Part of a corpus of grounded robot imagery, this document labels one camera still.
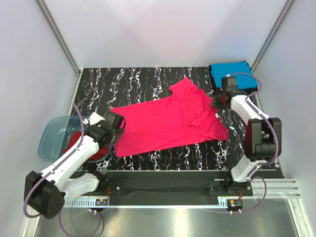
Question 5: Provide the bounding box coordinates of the black marbled table mat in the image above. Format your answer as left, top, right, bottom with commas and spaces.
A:
71, 67, 246, 171

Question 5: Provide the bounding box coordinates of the purple cable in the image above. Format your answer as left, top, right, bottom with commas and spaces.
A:
22, 103, 106, 235
227, 72, 282, 213

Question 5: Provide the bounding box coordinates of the pink t shirt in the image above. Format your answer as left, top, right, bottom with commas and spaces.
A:
112, 78, 229, 157

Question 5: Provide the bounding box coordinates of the blue translucent plastic bin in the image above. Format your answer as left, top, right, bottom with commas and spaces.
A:
38, 116, 114, 163

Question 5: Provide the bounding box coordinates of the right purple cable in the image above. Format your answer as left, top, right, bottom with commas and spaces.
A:
227, 72, 282, 213

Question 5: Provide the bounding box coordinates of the dark red t shirt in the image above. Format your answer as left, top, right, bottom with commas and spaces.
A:
62, 131, 113, 163

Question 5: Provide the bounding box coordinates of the aluminium frame post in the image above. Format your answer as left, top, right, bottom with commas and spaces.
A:
251, 0, 296, 72
34, 0, 82, 77

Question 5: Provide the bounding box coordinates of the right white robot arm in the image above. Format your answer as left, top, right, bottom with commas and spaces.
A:
212, 75, 282, 196

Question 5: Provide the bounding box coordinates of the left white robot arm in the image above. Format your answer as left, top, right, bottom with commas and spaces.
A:
23, 112, 126, 219

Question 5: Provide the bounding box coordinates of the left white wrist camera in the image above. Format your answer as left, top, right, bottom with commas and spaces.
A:
83, 112, 105, 125

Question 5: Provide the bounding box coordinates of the folded blue t shirt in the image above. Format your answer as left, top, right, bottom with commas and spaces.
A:
208, 61, 257, 89

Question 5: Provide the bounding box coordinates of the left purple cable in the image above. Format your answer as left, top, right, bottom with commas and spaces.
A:
22, 103, 106, 235

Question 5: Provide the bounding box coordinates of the left aluminium frame post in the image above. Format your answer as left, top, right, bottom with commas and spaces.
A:
34, 0, 82, 77

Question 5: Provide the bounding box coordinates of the right aluminium frame post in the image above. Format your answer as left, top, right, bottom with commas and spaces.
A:
251, 0, 296, 72

